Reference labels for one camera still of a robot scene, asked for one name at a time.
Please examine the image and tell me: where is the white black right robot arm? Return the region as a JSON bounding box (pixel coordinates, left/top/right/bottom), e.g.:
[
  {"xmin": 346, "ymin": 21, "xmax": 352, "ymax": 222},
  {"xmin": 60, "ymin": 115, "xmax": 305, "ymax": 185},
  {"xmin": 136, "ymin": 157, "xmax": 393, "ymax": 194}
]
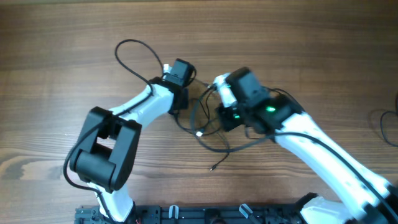
[{"xmin": 213, "ymin": 67, "xmax": 397, "ymax": 223}]

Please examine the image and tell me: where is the black cable bundle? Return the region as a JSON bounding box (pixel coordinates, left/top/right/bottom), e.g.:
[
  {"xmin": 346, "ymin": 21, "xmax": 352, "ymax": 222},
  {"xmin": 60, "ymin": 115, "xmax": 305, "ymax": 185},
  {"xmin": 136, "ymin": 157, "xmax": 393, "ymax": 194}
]
[{"xmin": 174, "ymin": 79, "xmax": 233, "ymax": 172}]

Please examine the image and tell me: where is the black left camera cable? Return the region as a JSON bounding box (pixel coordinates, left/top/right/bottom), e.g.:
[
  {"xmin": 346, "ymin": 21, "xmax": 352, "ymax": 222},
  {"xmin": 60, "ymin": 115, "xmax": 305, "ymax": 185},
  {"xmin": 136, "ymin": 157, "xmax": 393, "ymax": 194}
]
[{"xmin": 63, "ymin": 39, "xmax": 165, "ymax": 223}]

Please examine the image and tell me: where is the separated black cable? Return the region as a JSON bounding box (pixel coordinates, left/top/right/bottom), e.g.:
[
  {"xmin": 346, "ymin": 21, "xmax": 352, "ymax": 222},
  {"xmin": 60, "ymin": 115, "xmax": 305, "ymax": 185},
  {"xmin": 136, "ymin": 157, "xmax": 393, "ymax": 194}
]
[{"xmin": 379, "ymin": 93, "xmax": 398, "ymax": 147}]

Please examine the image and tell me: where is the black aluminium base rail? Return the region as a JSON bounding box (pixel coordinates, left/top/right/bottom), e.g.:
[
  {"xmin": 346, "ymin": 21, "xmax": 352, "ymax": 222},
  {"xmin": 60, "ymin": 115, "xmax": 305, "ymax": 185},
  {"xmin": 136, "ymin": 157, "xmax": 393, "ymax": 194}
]
[{"xmin": 74, "ymin": 203, "xmax": 312, "ymax": 224}]

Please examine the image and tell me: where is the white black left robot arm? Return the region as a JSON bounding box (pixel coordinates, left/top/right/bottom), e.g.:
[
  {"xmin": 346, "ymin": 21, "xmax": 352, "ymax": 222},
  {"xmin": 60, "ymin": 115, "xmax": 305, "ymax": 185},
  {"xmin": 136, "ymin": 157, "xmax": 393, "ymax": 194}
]
[{"xmin": 63, "ymin": 59, "xmax": 196, "ymax": 223}]

